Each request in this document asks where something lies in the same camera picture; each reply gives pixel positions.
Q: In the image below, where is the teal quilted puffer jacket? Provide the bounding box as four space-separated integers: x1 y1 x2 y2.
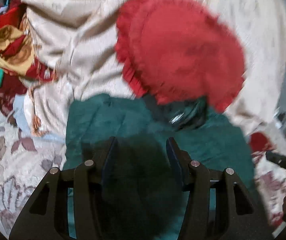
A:
64 94 261 239

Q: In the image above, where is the floral plush blanket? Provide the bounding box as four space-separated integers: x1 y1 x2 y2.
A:
0 110 286 237

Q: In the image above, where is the light blue sheet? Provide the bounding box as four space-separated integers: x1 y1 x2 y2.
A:
12 94 66 143

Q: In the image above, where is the red heart-shaped ruffled pillow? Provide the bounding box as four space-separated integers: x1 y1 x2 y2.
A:
115 0 245 112

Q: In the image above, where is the red and gold floral cloth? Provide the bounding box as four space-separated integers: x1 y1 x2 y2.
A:
0 0 57 83

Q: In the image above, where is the cream embroidered bedspread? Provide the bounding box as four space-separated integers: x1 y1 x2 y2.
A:
20 0 286 160

